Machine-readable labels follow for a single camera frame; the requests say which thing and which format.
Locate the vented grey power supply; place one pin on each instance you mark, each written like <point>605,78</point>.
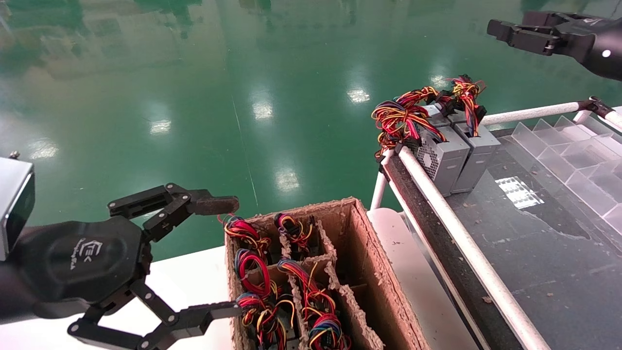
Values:
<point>444,160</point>

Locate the white pipe leg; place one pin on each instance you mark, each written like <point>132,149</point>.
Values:
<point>380,187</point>

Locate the long white pipe rail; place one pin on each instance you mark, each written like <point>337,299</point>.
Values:
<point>460,233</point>

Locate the black pipe joint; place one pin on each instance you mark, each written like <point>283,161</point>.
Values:
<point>595,104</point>

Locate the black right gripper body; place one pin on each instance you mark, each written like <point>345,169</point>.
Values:
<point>602,48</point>

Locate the dark conveyor belt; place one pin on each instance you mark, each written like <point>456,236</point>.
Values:
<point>534,272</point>

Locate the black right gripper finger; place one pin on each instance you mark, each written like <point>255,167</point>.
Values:
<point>525,38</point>
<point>554,20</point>

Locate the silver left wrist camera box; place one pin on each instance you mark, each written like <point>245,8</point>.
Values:
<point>12,204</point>

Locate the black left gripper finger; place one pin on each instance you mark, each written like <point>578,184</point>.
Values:
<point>214,205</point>
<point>204,316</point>

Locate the brown cardboard divider box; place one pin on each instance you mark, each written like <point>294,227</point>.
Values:
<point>369,253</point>

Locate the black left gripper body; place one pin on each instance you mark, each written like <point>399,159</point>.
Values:
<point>73,262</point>

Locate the clear acrylic divider tray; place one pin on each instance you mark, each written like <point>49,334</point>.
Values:
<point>583,194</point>

